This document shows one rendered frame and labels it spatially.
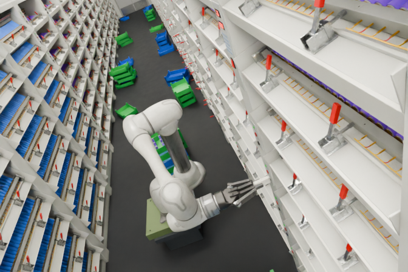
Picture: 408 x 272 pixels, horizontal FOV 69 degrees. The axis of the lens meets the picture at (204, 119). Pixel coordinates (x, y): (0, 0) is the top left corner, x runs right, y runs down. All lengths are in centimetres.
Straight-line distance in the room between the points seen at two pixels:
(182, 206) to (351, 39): 81
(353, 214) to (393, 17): 44
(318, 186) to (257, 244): 135
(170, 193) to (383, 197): 72
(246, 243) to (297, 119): 154
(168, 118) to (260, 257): 105
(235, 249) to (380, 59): 184
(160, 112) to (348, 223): 107
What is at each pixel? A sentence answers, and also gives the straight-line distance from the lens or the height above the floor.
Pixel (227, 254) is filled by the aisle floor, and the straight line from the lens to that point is 211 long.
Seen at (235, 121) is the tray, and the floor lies 76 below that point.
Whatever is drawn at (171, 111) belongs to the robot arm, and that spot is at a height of 102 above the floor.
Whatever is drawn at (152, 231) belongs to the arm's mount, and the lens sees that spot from 210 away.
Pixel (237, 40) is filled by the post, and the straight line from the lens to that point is 88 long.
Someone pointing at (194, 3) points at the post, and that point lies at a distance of 155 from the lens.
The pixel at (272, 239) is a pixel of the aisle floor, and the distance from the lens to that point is 209.
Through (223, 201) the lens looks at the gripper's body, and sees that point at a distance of 122.
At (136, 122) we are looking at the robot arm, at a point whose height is 105.
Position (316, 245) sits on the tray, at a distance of 116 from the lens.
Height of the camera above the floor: 176
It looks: 32 degrees down
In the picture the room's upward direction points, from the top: 23 degrees counter-clockwise
